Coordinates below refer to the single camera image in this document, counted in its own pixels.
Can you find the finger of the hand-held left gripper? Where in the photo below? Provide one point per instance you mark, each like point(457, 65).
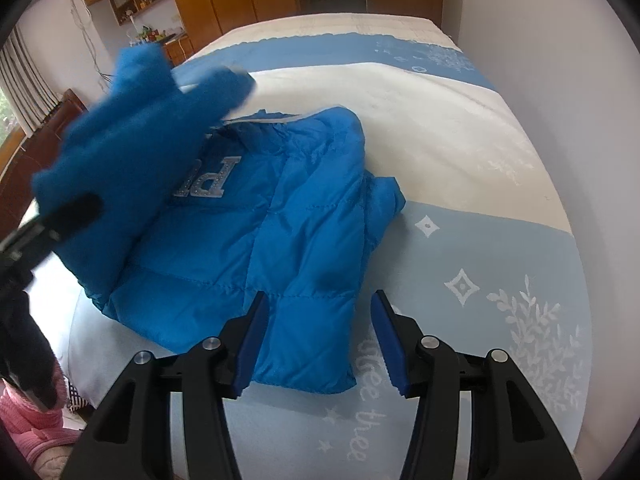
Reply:
point(75, 212)

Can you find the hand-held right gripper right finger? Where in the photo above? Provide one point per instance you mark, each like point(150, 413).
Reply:
point(390, 345)

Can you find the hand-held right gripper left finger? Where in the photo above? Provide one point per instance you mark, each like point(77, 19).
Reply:
point(252, 350)

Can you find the blue puffer jacket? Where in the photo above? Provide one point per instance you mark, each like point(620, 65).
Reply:
point(300, 220)

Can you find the dark wooden cabinet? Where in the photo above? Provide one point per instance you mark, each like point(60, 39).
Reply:
point(45, 145)

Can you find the window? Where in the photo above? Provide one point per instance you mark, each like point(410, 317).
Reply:
point(6, 125)

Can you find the striped beige curtain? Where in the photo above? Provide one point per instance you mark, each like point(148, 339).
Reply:
point(30, 85)

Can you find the colourful desk clutter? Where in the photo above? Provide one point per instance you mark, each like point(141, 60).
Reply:
point(150, 36)

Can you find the blue and white bedspread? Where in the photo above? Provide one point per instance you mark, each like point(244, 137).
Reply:
point(450, 135)

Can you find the black television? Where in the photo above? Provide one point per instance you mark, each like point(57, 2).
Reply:
point(335, 0)

